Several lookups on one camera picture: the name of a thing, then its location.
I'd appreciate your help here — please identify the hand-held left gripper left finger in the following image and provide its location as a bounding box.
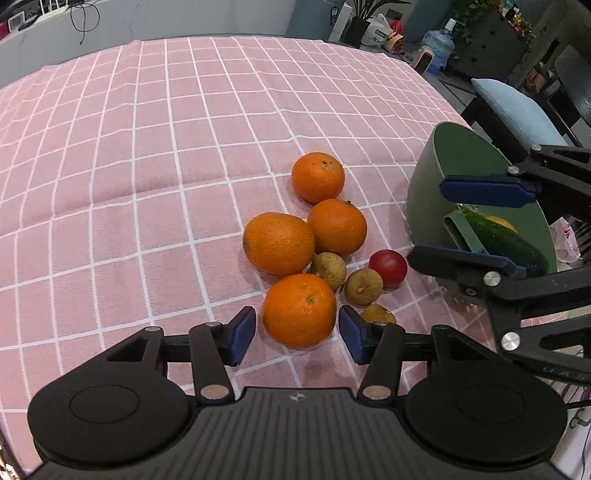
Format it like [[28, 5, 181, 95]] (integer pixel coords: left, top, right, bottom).
[[105, 306, 257, 408]]

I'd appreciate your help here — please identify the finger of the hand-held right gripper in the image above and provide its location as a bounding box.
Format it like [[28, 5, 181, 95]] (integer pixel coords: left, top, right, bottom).
[[440, 144, 591, 219], [406, 244, 591, 357]]

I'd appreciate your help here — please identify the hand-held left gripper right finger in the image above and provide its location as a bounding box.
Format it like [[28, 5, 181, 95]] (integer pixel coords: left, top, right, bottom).
[[338, 305, 497, 409]]

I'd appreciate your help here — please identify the brown longan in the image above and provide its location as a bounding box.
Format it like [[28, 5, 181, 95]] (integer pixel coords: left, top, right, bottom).
[[359, 304, 397, 325], [344, 268, 384, 306], [310, 251, 347, 292]]

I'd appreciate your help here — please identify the green bowl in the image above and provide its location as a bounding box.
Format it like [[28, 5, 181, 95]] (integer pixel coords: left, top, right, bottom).
[[406, 121, 558, 319]]

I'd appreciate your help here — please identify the orange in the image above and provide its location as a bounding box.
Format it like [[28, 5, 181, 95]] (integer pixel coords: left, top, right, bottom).
[[243, 212, 317, 277], [262, 273, 338, 349], [291, 152, 346, 204], [307, 198, 368, 256]]

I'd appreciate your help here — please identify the small red tomato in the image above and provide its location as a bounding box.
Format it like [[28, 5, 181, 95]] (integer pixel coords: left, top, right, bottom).
[[368, 249, 408, 289]]

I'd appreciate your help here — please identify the yellow lemon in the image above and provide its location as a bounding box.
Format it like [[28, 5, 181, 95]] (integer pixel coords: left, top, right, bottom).
[[482, 215, 518, 234]]

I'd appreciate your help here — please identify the dark green cucumber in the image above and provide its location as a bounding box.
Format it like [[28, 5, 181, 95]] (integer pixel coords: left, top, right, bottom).
[[459, 206, 550, 278]]

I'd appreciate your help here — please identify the black chair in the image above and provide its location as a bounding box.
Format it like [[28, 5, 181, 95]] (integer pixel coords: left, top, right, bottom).
[[461, 44, 591, 167]]

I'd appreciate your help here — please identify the white bag with red print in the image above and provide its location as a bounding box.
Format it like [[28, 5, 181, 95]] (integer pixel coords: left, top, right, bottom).
[[549, 217, 583, 265]]

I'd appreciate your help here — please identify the dark green cabinet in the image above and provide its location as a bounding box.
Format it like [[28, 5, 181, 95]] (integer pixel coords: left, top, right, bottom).
[[448, 4, 529, 86]]

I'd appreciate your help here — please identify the small pink appliance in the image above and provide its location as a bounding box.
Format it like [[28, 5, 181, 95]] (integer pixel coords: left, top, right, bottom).
[[413, 48, 437, 75]]

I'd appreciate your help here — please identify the blue water bottle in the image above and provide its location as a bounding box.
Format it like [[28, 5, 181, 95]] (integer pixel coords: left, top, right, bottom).
[[420, 18, 458, 75]]

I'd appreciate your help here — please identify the red and orange bag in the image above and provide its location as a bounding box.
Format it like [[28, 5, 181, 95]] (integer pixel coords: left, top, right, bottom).
[[383, 18, 408, 54]]

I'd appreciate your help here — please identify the trailing ivy plant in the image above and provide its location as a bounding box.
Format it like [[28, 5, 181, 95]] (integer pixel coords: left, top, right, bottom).
[[450, 0, 536, 51]]

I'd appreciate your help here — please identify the white plastic bag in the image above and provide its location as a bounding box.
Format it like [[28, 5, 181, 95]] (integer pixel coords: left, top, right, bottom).
[[362, 14, 393, 47]]

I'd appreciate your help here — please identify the potted plant in black pot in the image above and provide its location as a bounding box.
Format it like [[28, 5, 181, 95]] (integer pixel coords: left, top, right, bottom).
[[344, 0, 409, 48]]

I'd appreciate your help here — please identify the pink checked tablecloth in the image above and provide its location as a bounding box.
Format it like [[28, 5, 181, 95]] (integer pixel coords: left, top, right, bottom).
[[0, 36, 591, 476]]

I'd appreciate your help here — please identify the grey trash can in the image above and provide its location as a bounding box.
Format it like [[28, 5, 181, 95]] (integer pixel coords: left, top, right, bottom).
[[284, 0, 345, 41]]

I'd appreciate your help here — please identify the white low cabinet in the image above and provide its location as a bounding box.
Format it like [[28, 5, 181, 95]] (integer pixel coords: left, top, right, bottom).
[[0, 0, 296, 88]]

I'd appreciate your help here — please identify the black cable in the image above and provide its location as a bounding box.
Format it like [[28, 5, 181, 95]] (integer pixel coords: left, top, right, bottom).
[[69, 0, 100, 45]]

